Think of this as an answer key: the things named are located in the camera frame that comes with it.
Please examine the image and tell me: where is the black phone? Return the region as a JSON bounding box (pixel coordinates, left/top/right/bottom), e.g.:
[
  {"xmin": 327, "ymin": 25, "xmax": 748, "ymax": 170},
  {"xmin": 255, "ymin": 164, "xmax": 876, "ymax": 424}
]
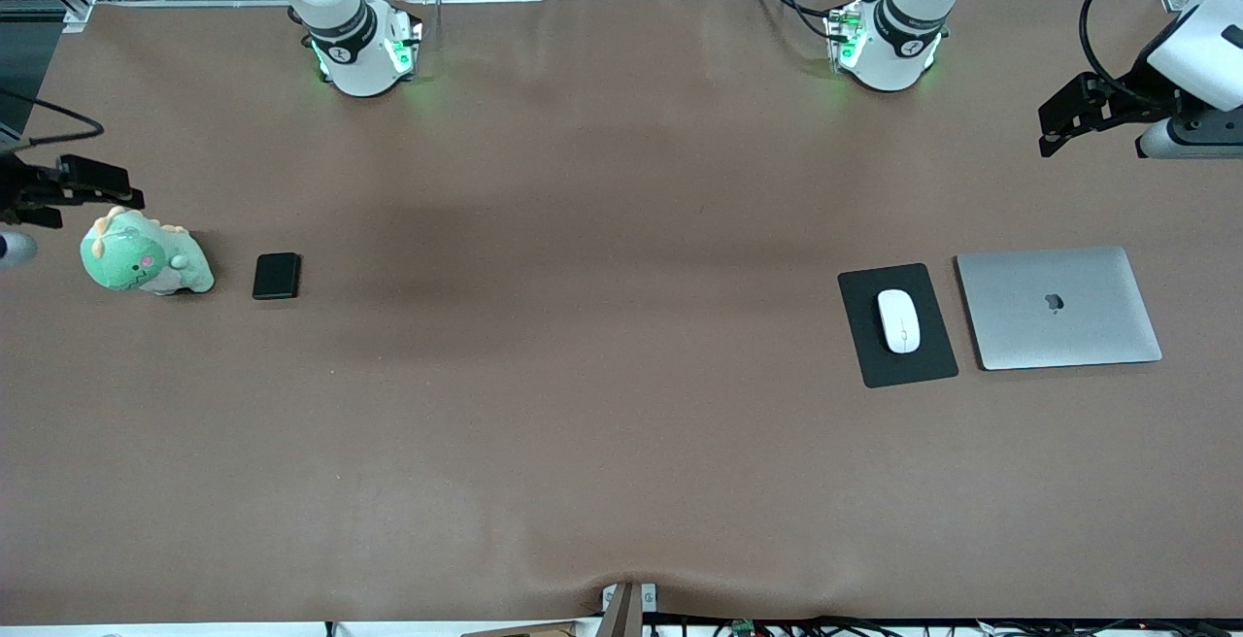
[{"xmin": 252, "ymin": 252, "xmax": 303, "ymax": 302}]

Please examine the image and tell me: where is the white computer mouse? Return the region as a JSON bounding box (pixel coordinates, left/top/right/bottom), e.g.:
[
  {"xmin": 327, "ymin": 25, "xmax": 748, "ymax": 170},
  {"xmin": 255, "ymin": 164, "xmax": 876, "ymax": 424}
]
[{"xmin": 877, "ymin": 288, "xmax": 922, "ymax": 354}]

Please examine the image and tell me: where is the black mouse pad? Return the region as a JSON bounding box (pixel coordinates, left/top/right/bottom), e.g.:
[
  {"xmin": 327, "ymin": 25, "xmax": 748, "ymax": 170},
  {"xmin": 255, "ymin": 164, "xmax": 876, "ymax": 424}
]
[{"xmin": 837, "ymin": 263, "xmax": 960, "ymax": 389}]

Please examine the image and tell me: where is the green dinosaur plush toy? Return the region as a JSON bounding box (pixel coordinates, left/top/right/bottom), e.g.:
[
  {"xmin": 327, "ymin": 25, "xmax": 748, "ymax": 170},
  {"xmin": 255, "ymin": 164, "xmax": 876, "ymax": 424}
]
[{"xmin": 80, "ymin": 207, "xmax": 217, "ymax": 296}]

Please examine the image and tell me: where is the silver laptop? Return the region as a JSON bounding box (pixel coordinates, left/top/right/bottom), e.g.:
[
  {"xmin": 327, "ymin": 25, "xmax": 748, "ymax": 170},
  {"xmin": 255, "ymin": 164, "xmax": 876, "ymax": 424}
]
[{"xmin": 955, "ymin": 247, "xmax": 1164, "ymax": 372}]

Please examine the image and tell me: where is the brown table mat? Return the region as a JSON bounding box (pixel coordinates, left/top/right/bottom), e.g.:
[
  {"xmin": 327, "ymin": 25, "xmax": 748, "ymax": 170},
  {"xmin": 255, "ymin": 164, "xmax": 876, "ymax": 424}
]
[{"xmin": 0, "ymin": 0, "xmax": 1243, "ymax": 624}]

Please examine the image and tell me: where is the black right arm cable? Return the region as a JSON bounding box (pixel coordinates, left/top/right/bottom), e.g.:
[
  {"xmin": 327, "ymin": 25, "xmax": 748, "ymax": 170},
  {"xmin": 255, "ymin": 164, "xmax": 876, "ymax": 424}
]
[{"xmin": 0, "ymin": 88, "xmax": 106, "ymax": 151}]

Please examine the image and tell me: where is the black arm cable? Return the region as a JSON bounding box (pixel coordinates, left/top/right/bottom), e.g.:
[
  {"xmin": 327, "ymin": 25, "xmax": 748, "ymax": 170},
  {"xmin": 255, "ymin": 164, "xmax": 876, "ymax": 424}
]
[
  {"xmin": 0, "ymin": 88, "xmax": 106, "ymax": 151},
  {"xmin": 1080, "ymin": 0, "xmax": 1159, "ymax": 84}
]

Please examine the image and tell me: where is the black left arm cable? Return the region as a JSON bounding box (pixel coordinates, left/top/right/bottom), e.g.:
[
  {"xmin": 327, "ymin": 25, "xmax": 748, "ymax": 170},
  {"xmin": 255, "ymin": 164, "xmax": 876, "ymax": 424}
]
[{"xmin": 1080, "ymin": 0, "xmax": 1159, "ymax": 84}]

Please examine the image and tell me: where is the white metal bracket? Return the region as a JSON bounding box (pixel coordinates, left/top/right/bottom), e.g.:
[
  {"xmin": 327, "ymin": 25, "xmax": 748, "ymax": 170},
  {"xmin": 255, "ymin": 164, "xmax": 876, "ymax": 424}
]
[{"xmin": 600, "ymin": 583, "xmax": 657, "ymax": 614}]

